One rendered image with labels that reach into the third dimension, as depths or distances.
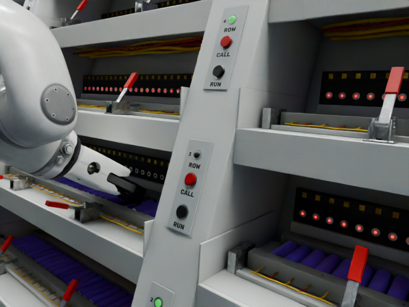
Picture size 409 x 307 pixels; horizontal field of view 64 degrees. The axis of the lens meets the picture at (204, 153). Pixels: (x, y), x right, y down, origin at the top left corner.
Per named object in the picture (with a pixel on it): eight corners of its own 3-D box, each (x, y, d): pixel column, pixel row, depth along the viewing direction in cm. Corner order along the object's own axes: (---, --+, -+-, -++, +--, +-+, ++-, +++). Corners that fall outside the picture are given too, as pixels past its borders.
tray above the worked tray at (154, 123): (178, 153, 47) (183, 55, 45) (5, 121, 84) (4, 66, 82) (250, 145, 63) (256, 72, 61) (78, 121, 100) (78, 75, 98)
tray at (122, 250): (142, 288, 45) (145, 222, 44) (-18, 195, 82) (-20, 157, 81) (225, 245, 61) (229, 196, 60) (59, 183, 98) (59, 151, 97)
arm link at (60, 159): (74, 123, 45) (90, 133, 47) (42, 118, 50) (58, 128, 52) (44, 179, 42) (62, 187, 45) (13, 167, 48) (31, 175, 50)
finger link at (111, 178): (134, 182, 50) (139, 189, 55) (87, 164, 51) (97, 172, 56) (130, 189, 50) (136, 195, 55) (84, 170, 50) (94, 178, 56)
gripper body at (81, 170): (86, 133, 46) (137, 165, 54) (49, 127, 52) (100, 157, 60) (61, 183, 44) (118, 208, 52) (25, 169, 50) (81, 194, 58)
